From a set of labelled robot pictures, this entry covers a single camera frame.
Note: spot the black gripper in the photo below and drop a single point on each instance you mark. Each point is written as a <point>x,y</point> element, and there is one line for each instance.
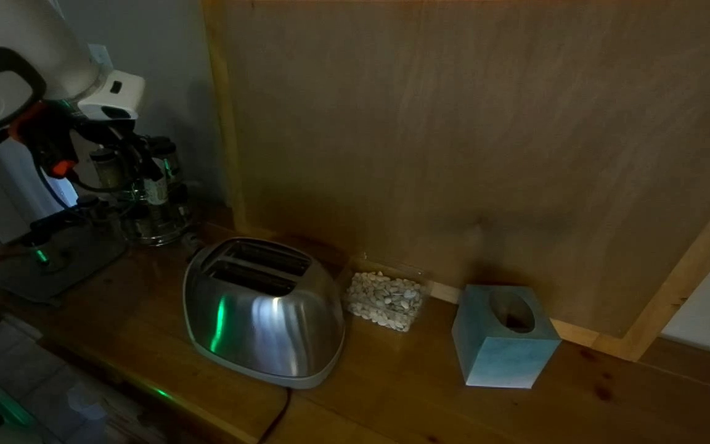
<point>112,149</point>

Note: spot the grey quilted mat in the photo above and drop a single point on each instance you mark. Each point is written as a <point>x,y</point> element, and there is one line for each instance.
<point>60,261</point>

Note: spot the stainless steel toaster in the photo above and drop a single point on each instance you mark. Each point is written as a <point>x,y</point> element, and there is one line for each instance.
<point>263,316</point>

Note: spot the large wooden back panel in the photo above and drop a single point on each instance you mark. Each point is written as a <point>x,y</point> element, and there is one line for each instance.
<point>493,138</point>

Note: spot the blue tissue box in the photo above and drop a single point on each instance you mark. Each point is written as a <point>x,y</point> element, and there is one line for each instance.
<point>499,346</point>

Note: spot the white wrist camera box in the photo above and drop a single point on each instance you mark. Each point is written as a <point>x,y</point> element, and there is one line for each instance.
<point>112,94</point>

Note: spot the white wall switch plate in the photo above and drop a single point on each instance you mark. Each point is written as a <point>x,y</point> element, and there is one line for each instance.
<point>102,59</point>

